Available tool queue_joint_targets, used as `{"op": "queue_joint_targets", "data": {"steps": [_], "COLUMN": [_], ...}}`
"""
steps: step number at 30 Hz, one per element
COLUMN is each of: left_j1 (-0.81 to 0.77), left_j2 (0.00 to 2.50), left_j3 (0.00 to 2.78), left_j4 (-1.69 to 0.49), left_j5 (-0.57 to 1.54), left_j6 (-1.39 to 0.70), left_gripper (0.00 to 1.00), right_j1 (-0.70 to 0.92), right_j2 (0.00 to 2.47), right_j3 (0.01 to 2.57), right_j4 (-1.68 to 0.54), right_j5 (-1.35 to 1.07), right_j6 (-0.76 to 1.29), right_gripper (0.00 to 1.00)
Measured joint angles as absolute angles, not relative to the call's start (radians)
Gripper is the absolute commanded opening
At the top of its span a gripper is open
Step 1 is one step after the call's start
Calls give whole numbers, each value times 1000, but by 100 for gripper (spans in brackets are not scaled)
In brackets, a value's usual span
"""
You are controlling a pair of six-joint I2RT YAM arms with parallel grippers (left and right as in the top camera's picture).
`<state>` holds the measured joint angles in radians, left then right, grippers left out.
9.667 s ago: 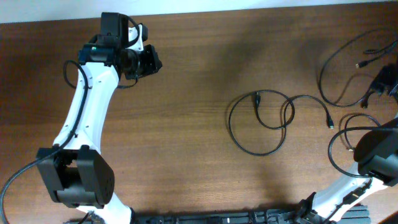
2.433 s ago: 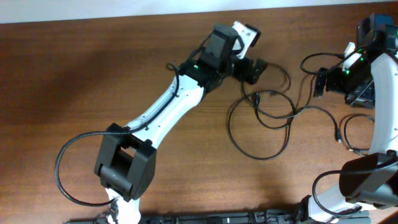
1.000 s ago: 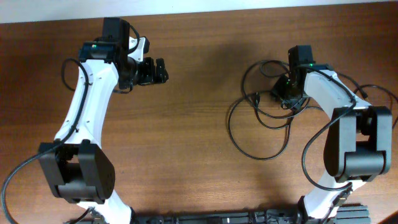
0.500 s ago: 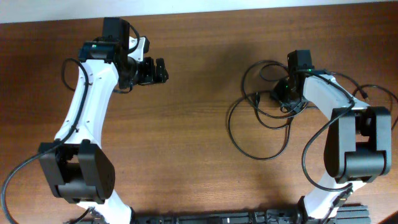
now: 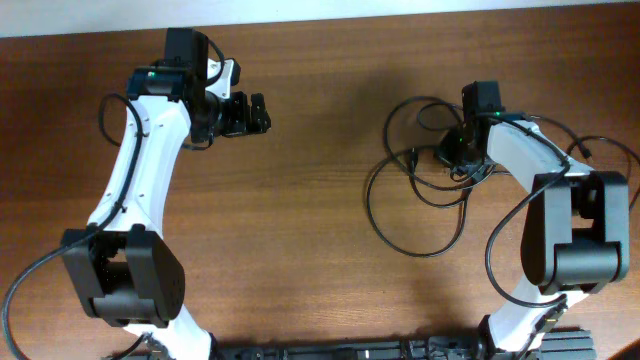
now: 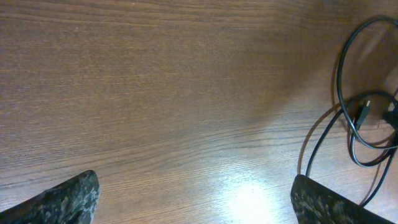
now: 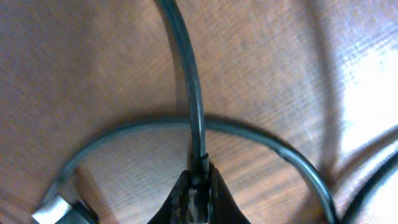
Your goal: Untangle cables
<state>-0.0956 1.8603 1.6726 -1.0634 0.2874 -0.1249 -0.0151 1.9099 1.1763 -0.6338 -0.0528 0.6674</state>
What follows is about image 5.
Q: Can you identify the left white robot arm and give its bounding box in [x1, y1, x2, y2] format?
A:
[61, 28, 271, 359]

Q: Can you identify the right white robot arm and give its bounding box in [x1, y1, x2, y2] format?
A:
[429, 81, 630, 359]

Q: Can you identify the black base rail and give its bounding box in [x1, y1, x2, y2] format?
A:
[102, 327, 596, 360]

